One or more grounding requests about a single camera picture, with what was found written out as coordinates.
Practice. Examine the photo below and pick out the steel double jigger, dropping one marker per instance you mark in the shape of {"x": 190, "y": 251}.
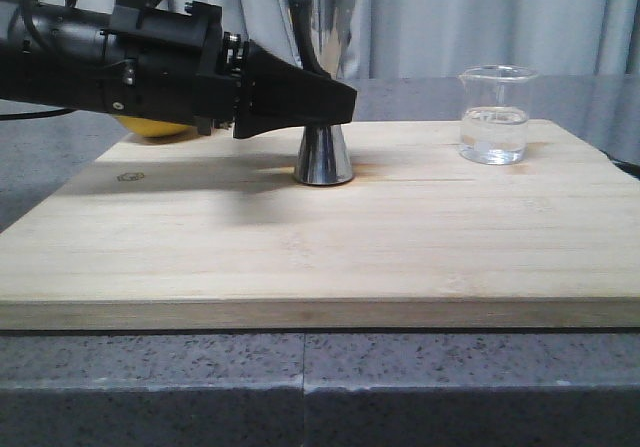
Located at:
{"x": 323, "y": 158}

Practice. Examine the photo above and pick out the grey curtain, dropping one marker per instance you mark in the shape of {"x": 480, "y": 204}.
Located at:
{"x": 393, "y": 39}

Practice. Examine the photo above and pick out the wooden cutting board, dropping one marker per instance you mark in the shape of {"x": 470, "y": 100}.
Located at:
{"x": 215, "y": 233}

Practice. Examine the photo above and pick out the clear glass beaker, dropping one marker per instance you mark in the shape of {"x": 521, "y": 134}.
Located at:
{"x": 497, "y": 107}

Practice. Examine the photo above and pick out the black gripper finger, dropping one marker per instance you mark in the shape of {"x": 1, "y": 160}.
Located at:
{"x": 275, "y": 95}
{"x": 305, "y": 17}

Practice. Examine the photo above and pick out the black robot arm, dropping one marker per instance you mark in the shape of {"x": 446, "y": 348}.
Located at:
{"x": 54, "y": 55}

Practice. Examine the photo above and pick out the yellow lemon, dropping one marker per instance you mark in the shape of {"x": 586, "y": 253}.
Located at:
{"x": 148, "y": 128}

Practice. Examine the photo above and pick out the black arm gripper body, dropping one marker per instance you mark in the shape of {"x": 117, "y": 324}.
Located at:
{"x": 179, "y": 68}

